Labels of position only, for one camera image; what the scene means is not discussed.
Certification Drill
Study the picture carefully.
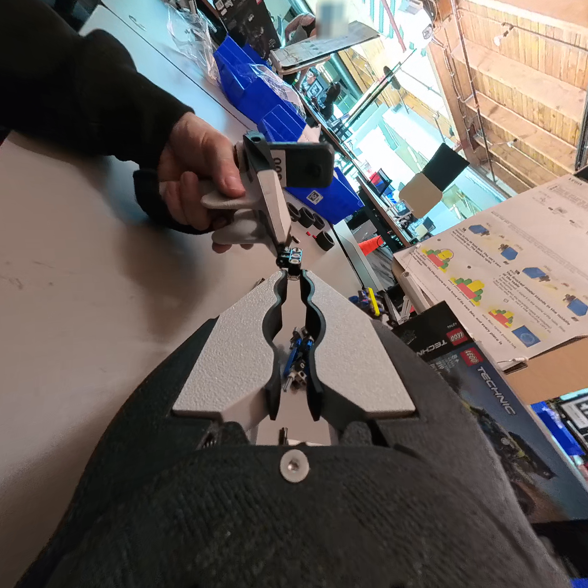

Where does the printed instruction sheet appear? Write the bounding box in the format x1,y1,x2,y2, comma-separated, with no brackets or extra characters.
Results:
393,175,588,372

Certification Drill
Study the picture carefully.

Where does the person's left forearm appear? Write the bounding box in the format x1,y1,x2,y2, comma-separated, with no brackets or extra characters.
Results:
0,0,213,235

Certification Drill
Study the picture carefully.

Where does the brown cardboard box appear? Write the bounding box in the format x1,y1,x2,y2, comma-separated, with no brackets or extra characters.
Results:
501,337,588,406

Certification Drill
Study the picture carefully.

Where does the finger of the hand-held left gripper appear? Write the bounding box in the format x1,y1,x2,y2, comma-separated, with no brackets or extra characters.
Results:
255,170,294,252

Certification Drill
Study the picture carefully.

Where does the computer monitor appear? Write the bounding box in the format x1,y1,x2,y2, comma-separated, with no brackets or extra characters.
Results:
270,21,381,75

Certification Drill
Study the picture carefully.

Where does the black lego connector piece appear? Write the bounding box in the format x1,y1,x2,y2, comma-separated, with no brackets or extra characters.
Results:
276,246,305,272

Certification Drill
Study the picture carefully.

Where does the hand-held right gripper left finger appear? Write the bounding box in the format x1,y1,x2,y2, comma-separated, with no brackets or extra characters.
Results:
172,269,288,444

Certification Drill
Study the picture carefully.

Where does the large blue yellow lego assembly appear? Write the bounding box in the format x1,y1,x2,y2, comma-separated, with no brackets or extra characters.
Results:
349,285,416,329

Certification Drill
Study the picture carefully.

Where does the person's left hand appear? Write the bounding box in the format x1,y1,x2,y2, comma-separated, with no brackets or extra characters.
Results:
158,111,247,254

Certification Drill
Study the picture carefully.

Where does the small blue yellow lego assembly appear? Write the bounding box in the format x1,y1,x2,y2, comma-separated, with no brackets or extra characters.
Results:
280,326,319,392

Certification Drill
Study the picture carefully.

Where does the clear plastic bag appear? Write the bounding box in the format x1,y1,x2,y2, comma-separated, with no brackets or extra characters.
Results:
166,5,219,85
248,63,306,118

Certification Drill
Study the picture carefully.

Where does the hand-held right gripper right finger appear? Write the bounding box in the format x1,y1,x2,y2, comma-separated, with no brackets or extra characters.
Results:
299,269,417,444

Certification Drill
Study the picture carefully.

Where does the blue storage bin with tag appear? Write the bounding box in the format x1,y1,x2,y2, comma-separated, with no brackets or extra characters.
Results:
285,166,364,227

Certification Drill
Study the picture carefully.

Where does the black square board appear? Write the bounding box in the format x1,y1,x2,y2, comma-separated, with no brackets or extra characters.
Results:
422,142,470,191

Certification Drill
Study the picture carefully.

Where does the tan square board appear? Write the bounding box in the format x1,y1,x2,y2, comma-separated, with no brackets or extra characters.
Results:
399,174,443,219

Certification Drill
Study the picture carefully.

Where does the black cardboard box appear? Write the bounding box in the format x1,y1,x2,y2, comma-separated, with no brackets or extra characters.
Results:
213,0,282,49

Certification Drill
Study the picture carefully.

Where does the lego set box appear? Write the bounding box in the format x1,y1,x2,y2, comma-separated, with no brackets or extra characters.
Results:
394,301,588,522

